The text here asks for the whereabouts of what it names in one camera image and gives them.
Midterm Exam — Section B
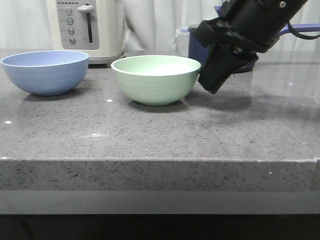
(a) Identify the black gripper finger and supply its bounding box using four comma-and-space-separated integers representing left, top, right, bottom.
198, 44, 258, 94

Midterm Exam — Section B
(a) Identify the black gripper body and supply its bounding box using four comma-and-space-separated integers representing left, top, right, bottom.
193, 0, 285, 54

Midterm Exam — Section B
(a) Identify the green bowl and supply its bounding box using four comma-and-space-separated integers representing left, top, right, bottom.
111, 55, 201, 106

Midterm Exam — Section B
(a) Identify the blue bowl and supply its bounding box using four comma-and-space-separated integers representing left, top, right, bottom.
0, 50, 89, 96

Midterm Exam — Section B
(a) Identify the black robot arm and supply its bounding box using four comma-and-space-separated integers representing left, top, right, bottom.
193, 0, 306, 94

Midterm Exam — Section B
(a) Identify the dark blue saucepan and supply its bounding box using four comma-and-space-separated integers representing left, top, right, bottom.
188, 23, 320, 73

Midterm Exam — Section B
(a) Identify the clear plastic container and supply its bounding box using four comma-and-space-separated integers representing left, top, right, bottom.
175, 26, 190, 57

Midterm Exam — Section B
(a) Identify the white curtain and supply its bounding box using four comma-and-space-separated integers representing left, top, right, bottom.
0, 0, 320, 53

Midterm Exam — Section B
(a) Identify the cream white toaster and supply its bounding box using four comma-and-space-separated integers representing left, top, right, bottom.
46, 0, 125, 65

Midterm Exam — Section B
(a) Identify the black cable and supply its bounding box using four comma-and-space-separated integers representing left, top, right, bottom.
286, 21, 320, 41

